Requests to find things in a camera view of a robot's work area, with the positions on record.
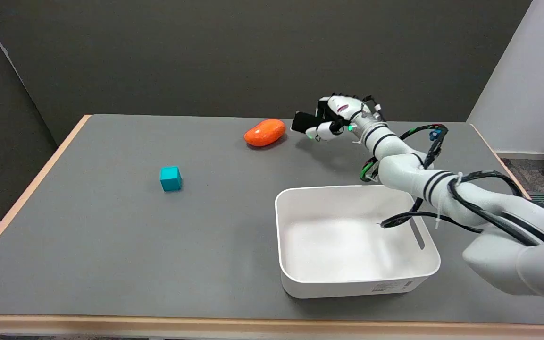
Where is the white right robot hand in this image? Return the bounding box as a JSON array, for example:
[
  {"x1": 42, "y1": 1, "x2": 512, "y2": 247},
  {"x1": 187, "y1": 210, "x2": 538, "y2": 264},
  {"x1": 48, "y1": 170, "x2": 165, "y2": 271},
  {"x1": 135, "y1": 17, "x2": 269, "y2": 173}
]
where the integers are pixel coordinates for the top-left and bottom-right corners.
[{"x1": 305, "y1": 94, "x2": 387, "y2": 142}]

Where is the black blackboard eraser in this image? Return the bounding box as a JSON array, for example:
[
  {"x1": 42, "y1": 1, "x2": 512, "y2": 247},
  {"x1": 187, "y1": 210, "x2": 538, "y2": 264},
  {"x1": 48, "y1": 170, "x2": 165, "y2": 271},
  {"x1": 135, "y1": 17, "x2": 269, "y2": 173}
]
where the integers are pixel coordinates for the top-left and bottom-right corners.
[{"x1": 291, "y1": 111, "x2": 331, "y2": 134}]

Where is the white plastic container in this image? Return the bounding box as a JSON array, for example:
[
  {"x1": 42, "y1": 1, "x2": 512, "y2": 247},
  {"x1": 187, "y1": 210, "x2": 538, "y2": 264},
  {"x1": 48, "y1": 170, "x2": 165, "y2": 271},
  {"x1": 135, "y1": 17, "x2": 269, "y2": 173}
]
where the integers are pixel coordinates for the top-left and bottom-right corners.
[{"x1": 275, "y1": 184, "x2": 441, "y2": 299}]

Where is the orange mango toy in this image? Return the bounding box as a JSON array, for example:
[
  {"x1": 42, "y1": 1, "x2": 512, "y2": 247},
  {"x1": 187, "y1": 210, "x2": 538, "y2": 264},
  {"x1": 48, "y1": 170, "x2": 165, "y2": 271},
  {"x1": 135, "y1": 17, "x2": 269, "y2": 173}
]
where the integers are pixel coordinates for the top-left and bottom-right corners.
[{"x1": 244, "y1": 119, "x2": 286, "y2": 147}]

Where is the teal cube block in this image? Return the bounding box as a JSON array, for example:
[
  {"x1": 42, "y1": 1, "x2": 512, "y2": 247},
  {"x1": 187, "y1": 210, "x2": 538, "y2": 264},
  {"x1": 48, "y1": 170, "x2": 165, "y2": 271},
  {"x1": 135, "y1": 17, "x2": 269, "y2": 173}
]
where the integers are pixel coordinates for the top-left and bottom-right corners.
[{"x1": 160, "y1": 166, "x2": 182, "y2": 192}]

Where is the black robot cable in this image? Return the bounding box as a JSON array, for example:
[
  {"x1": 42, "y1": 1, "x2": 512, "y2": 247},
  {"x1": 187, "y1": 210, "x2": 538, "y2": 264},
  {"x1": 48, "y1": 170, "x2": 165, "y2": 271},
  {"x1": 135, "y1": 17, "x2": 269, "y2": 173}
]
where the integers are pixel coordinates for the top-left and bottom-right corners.
[{"x1": 360, "y1": 124, "x2": 544, "y2": 247}]

